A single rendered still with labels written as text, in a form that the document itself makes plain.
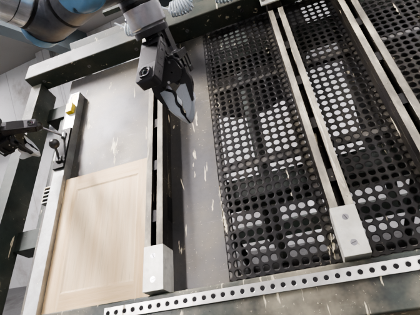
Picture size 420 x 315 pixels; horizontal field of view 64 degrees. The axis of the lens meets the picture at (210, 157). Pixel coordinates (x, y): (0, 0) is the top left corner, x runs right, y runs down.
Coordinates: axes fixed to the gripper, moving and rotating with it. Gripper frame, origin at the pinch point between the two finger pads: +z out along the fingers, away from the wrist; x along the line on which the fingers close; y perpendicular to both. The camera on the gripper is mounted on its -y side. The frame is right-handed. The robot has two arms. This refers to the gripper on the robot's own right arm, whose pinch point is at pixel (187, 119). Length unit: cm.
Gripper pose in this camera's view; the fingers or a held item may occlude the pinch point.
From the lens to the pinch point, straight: 74.2
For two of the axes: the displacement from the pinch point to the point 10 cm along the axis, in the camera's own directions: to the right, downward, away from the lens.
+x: -9.0, 2.4, 3.5
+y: 2.0, -4.9, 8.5
